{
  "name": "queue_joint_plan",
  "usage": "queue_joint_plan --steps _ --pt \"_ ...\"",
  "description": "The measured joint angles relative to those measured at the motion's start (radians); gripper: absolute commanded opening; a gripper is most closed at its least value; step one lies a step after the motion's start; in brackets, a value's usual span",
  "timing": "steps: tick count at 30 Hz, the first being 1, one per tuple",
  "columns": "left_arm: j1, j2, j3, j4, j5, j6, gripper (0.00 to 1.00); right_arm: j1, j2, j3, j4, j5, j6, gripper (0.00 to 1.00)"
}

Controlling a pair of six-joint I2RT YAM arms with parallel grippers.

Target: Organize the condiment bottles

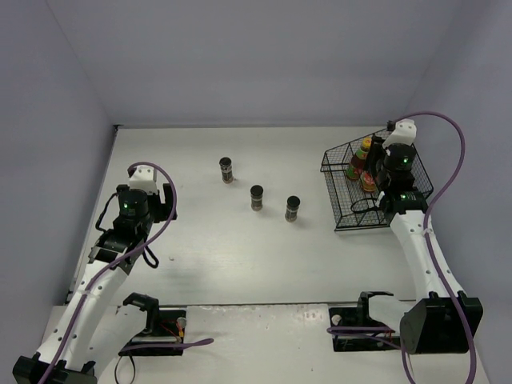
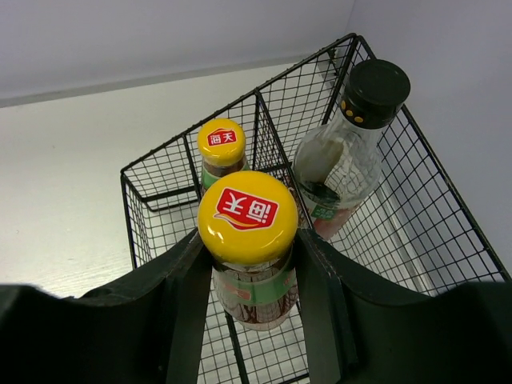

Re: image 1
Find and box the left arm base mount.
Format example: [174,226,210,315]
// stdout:
[118,293,186,357]

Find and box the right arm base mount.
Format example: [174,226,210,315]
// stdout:
[327,291,412,352]

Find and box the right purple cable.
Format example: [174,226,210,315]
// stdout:
[326,110,477,384]

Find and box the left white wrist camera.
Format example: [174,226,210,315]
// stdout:
[128,166,158,195]

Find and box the black wire basket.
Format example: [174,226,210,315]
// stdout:
[321,124,434,231]

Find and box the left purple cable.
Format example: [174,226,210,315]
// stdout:
[39,161,215,384]

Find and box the spice jar black lid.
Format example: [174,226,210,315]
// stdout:
[250,185,263,211]
[285,195,301,222]
[219,157,234,184]

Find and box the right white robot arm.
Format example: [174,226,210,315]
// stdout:
[354,136,483,354]

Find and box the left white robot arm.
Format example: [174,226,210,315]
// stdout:
[13,183,177,383]

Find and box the sauce bottle yellow cap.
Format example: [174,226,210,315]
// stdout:
[360,171,377,194]
[346,137,374,182]

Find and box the purple cable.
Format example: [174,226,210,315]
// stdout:
[39,161,215,384]
[326,110,477,384]

